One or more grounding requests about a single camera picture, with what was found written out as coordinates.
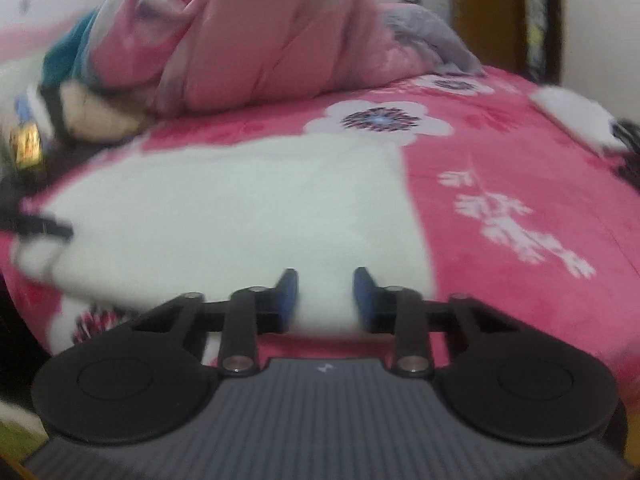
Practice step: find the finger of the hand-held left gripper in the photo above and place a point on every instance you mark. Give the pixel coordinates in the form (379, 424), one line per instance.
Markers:
(40, 226)

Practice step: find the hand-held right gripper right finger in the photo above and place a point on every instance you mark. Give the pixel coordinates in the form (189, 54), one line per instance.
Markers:
(362, 300)

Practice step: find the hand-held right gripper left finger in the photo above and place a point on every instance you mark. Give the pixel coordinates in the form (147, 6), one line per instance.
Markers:
(289, 300)

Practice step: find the white fleece sweater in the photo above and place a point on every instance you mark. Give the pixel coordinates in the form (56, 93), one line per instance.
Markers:
(240, 210)

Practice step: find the black cloth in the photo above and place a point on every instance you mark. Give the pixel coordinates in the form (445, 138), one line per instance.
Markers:
(52, 115)

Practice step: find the beige folded garment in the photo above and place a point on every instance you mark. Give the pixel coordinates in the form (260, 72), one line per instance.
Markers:
(100, 110)

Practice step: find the teal patterned cloth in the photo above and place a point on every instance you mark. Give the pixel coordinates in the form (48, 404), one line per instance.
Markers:
(65, 55)

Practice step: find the pink floral bed blanket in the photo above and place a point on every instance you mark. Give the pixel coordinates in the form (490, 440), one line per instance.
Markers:
(500, 160)

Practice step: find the pink floral quilt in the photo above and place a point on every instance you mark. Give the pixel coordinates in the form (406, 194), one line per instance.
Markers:
(260, 45)

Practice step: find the grey cloth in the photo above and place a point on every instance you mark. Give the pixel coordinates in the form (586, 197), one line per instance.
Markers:
(430, 35)

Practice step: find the folded white cloth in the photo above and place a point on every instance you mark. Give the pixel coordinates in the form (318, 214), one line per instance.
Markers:
(575, 115)

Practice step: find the dark plaid cloth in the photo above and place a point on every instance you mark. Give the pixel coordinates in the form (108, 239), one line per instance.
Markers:
(627, 155)

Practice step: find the wooden door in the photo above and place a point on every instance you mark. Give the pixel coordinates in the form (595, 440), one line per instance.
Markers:
(485, 10)

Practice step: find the dark door frame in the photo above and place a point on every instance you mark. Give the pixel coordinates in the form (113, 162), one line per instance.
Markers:
(542, 15)

